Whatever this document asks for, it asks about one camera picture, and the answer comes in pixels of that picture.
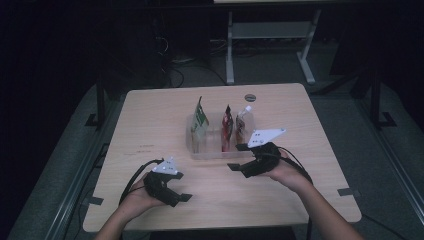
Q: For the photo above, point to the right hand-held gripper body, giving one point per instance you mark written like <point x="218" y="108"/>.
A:
<point x="263" y="160"/>

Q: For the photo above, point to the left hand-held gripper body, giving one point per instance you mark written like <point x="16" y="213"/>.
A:
<point x="160" y="186"/>

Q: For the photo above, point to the small clear snack packet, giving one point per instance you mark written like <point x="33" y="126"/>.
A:
<point x="240" y="125"/>

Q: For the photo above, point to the red black snack packet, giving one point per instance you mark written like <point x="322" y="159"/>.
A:
<point x="227" y="126"/>

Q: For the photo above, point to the clear plastic container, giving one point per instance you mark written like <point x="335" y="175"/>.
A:
<point x="210" y="146"/>

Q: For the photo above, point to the green white snack packet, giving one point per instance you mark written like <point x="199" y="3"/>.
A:
<point x="200" y="120"/>

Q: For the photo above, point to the person's left hand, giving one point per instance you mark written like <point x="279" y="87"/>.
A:
<point x="140" y="198"/>

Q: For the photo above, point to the person's right hand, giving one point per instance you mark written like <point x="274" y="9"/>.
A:
<point x="286" y="173"/>

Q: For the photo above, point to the grey round table grommet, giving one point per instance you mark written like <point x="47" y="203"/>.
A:
<point x="250" y="97"/>

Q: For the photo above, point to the grey tape strip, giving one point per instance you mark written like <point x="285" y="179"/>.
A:
<point x="348" y="192"/>
<point x="93" y="200"/>

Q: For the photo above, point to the black metal stand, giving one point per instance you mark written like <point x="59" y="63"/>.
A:
<point x="376" y="100"/>
<point x="101" y="100"/>

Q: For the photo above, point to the white metal desk frame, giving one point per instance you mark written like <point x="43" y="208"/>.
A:
<point x="266" y="30"/>

